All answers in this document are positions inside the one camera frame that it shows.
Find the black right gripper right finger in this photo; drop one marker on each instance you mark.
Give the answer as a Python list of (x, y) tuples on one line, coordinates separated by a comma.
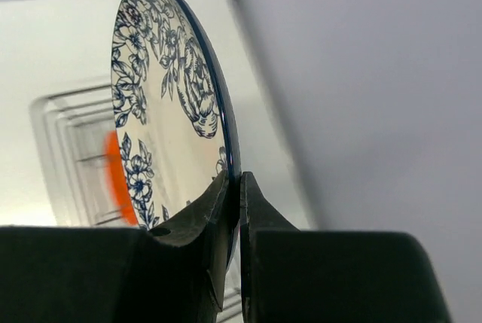
[(292, 275)]

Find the blue floral pattern plate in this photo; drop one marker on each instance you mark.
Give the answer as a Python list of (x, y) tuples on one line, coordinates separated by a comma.
[(173, 115)]

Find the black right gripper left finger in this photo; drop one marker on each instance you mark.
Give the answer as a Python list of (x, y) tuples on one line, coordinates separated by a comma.
[(173, 273)]

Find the grey wire dish rack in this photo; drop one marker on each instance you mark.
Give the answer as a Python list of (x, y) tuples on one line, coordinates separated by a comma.
[(70, 130)]

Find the small orange plate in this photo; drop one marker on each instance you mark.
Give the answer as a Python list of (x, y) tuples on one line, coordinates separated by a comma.
[(116, 180)]

